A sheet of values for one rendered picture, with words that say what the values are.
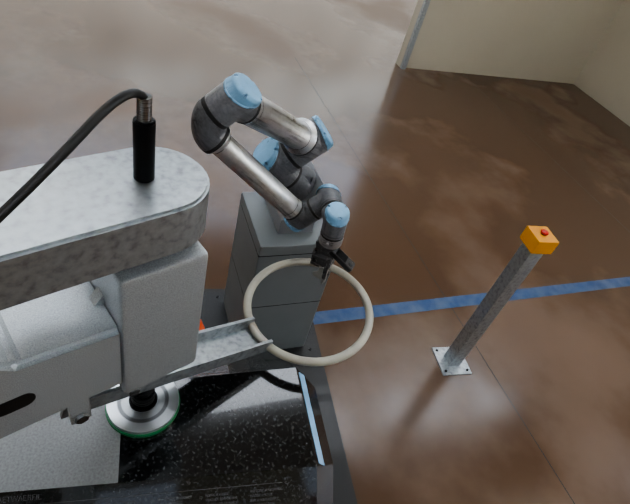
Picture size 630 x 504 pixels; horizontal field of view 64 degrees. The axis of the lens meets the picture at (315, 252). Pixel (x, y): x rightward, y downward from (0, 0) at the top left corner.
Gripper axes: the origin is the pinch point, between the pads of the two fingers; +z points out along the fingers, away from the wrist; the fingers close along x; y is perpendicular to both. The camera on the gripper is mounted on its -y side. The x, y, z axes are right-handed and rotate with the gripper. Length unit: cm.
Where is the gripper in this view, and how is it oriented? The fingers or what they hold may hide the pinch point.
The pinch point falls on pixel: (325, 278)
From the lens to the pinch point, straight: 208.0
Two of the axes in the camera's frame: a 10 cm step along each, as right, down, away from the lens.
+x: -3.6, 6.3, -6.9
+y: -9.2, -3.7, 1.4
